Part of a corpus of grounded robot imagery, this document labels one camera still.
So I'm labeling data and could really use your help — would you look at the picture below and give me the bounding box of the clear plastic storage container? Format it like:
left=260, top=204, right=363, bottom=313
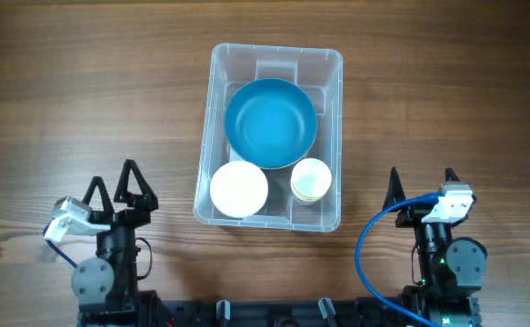
left=193, top=43, right=343, bottom=233

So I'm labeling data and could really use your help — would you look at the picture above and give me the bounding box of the pink plastic cup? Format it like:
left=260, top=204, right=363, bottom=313
left=293, top=194, right=319, bottom=206

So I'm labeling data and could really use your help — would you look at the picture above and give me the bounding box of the blue cable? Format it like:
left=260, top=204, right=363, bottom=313
left=42, top=224, right=80, bottom=270
left=354, top=192, right=443, bottom=327

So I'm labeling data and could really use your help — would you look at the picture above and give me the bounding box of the dark blue bowl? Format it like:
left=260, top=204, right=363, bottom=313
left=224, top=78, right=318, bottom=169

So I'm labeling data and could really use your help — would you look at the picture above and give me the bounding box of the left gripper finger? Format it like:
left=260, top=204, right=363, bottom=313
left=81, top=175, right=115, bottom=215
left=113, top=158, right=160, bottom=213

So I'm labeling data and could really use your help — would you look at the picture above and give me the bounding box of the yellow plastic cup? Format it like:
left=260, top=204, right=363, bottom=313
left=291, top=184, right=325, bottom=200

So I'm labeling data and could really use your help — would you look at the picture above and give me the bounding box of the left blue cable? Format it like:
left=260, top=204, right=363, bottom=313
left=42, top=224, right=80, bottom=270

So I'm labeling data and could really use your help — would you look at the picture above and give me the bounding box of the right blue cable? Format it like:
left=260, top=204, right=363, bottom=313
left=354, top=192, right=443, bottom=327

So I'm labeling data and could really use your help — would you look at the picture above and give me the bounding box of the cream plastic cup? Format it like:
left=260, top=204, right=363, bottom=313
left=290, top=158, right=333, bottom=196

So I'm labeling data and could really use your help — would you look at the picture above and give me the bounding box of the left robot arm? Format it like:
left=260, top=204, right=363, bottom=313
left=71, top=159, right=166, bottom=326

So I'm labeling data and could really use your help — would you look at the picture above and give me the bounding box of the pale pink small bowl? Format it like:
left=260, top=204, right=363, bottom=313
left=209, top=161, right=268, bottom=218

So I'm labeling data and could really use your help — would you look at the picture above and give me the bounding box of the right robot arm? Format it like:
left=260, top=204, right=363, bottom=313
left=395, top=168, right=487, bottom=327

